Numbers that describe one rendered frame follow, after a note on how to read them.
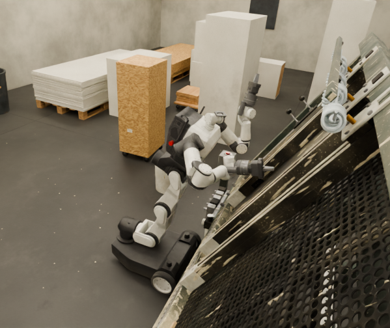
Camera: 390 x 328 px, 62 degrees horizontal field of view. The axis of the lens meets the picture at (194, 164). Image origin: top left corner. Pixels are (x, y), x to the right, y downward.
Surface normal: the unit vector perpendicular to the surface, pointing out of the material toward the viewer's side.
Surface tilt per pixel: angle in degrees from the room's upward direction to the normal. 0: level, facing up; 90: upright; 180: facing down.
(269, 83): 90
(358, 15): 90
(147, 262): 0
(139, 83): 90
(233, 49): 90
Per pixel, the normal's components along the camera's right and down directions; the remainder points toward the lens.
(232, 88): -0.41, 0.43
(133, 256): 0.07, -0.86
